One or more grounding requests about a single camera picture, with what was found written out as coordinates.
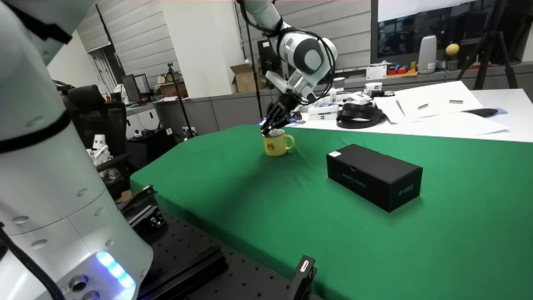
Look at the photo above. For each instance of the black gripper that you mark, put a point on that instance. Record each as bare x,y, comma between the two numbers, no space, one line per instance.
279,112

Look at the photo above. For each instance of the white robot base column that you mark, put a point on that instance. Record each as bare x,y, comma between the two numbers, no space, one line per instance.
66,238

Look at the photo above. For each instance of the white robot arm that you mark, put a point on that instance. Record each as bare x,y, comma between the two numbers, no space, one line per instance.
310,55

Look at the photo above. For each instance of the cardboard box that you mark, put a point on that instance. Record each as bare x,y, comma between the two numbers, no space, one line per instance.
244,77

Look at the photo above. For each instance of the black rectangular box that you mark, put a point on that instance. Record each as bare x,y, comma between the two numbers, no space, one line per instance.
380,178

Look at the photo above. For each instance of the yellow mug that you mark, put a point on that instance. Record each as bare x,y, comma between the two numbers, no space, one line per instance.
279,142

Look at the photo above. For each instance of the green table cloth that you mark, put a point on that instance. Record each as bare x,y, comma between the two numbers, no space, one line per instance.
467,237

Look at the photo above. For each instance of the white speaker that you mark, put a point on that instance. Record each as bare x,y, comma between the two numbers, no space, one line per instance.
427,57

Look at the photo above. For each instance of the white side table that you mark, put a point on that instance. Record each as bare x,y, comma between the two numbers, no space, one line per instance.
455,110

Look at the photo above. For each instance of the yellow ball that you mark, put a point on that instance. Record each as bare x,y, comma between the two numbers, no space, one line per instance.
452,48

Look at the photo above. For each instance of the black perforated breadboard table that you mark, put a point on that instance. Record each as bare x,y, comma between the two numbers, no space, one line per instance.
192,263

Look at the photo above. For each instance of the black office chair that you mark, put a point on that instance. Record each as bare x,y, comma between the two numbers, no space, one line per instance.
94,115

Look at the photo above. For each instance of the black tripod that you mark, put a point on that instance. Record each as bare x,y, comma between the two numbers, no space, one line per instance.
502,42

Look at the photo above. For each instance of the black clamp bracket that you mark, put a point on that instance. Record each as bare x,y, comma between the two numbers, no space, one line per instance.
300,285

